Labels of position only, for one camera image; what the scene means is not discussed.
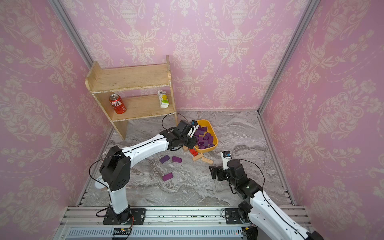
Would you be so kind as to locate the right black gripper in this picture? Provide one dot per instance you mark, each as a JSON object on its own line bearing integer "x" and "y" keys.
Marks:
{"x": 215, "y": 172}

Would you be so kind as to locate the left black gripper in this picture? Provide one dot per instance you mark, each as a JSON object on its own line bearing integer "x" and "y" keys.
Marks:
{"x": 194, "y": 142}

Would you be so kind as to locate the purple brick long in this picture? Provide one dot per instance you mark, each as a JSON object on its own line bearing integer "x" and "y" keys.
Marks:
{"x": 176, "y": 159}

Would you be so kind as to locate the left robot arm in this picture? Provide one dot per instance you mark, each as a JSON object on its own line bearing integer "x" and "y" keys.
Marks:
{"x": 116, "y": 167}

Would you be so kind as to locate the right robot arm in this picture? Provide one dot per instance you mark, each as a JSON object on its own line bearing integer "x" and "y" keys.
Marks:
{"x": 257, "y": 208}

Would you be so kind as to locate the yellow plastic storage bin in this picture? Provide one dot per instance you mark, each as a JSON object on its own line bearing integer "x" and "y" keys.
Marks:
{"x": 202, "y": 145}

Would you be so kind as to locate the small red brick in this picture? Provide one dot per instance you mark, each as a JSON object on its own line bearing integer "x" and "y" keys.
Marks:
{"x": 193, "y": 152}

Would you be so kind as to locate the natural wood brick small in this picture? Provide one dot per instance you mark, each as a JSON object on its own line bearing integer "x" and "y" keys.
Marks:
{"x": 198, "y": 157}

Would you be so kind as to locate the engraved natural wood brick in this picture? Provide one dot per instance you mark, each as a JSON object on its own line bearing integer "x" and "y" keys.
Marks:
{"x": 208, "y": 161}

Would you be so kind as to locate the green white juice carton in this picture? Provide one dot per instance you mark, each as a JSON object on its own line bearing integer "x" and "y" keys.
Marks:
{"x": 163, "y": 99}

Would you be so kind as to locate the wooden two-tier shelf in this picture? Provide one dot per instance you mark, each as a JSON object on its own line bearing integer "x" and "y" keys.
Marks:
{"x": 101, "y": 83}

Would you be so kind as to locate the red cola can on shelf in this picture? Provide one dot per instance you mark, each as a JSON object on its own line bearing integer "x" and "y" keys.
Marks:
{"x": 117, "y": 103}

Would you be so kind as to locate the white round lid object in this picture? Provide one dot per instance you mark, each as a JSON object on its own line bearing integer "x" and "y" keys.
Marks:
{"x": 100, "y": 183}

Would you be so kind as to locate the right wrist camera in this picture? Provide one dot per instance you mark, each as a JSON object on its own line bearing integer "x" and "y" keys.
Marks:
{"x": 226, "y": 157}

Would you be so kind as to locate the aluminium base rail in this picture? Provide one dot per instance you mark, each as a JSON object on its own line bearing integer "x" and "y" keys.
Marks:
{"x": 167, "y": 223}

